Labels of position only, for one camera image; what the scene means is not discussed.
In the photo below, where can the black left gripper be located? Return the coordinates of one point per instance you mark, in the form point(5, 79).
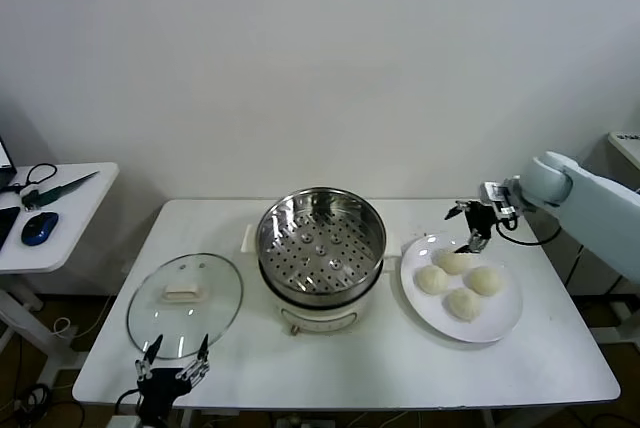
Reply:
point(160, 385)

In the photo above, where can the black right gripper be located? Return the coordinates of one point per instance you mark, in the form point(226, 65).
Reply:
point(481, 220)

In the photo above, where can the white steamed baozi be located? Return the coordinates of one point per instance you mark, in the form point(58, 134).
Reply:
point(456, 263)
point(463, 304)
point(432, 279)
point(484, 281)

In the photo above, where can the round glass pot lid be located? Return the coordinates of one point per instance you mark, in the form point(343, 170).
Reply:
point(185, 318)

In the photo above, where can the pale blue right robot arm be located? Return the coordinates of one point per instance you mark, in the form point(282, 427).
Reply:
point(590, 203)

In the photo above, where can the perforated steel steamer basket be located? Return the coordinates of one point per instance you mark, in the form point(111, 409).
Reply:
point(320, 248)

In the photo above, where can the round white plate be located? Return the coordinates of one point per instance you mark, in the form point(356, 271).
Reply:
point(480, 325)

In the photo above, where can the small white side table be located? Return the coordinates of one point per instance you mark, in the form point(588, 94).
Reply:
point(75, 228)

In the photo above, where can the blue computer mouse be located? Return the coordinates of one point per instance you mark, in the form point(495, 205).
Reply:
point(40, 228)

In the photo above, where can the black phone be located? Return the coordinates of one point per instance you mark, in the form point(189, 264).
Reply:
point(7, 225)

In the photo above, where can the black laptop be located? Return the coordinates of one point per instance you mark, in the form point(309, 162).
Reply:
point(4, 163)

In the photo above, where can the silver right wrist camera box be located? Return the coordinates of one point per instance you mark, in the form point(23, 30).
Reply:
point(496, 194)

